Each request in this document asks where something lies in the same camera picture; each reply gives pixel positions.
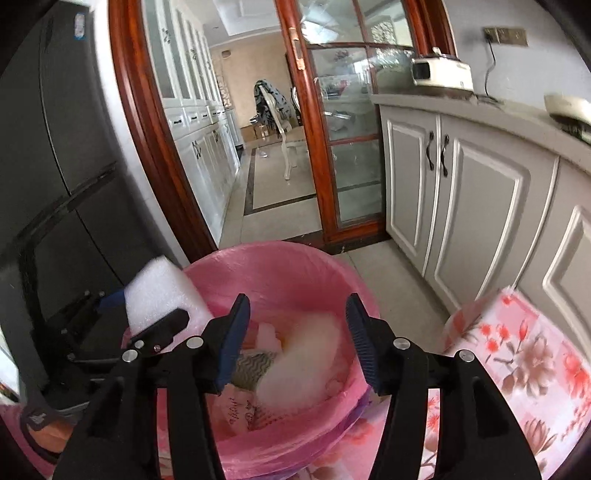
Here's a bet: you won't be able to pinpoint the dark refrigerator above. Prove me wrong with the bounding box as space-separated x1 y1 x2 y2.
0 0 185 402

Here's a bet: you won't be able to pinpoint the dark patterned clothing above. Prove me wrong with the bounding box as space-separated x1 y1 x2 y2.
253 79 293 127

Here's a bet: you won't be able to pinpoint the metal wall socket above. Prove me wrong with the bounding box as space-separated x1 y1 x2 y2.
483 27 528 47

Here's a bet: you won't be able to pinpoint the green patterned wrapper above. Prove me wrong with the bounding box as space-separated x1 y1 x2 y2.
231 348 280 393

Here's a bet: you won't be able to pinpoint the white plastic bag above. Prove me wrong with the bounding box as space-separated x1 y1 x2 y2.
256 313 345 407

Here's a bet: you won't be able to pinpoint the floral pink tablecloth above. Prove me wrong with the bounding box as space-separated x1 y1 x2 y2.
0 285 591 480

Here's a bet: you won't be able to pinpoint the bin with pink bag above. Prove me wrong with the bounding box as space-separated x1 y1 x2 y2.
122 240 384 480

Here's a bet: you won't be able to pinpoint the white tall sideboard cabinet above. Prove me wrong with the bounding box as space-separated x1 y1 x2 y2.
143 0 242 245

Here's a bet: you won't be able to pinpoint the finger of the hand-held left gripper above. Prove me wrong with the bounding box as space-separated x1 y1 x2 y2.
124 308 191 355
65 288 129 333

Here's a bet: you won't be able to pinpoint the white countertop cooker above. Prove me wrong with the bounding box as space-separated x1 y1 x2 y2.
411 47 474 93

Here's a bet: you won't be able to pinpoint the white kitchen base cabinet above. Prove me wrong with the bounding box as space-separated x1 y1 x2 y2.
372 92 591 352

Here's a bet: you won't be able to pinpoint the wooden door frame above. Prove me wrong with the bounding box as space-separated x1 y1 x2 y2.
108 0 219 251

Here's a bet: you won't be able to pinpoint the cream electric pan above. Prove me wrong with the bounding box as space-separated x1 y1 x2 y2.
544 92 591 134

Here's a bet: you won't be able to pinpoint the black power cable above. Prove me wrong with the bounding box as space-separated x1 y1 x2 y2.
480 32 503 104

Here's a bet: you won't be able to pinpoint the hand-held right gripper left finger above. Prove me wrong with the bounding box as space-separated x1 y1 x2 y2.
52 293 252 480

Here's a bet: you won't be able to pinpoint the white foam fruit net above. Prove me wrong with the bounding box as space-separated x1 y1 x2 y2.
252 322 289 352

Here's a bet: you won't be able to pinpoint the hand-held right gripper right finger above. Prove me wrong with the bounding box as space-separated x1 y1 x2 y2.
345 292 543 480

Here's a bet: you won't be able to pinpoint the white ornate chair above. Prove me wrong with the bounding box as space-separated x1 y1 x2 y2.
256 83 309 181

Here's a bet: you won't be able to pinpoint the cardboard boxes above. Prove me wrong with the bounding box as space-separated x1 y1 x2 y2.
249 121 278 141

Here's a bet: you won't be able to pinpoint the white foam block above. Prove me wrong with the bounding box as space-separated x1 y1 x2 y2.
124 255 213 344

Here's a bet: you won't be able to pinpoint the glass sliding door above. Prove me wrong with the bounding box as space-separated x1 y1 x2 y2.
274 0 455 245

